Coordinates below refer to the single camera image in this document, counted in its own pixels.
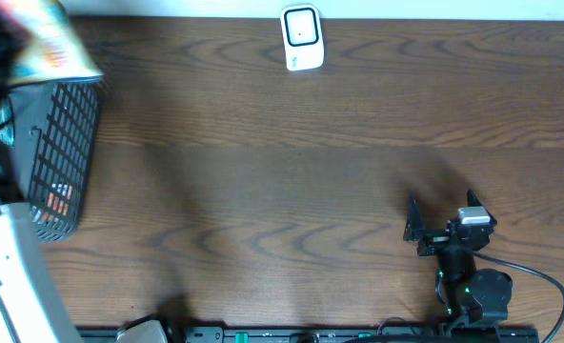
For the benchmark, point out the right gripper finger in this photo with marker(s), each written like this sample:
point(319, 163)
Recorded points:
point(472, 199)
point(415, 227)

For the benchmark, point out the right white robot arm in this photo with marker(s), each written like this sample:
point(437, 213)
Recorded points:
point(474, 298)

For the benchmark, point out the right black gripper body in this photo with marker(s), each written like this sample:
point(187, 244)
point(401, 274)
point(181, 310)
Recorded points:
point(434, 240)

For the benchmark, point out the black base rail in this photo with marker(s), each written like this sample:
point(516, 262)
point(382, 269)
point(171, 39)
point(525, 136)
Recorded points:
point(211, 334)

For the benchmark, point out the grey plastic mesh basket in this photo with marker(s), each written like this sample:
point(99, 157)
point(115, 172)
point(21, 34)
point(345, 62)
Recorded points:
point(47, 135)

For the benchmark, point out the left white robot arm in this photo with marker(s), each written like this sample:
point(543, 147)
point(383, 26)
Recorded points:
point(31, 309)

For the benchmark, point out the yellow snack bag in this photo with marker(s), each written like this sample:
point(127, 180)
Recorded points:
point(50, 48)

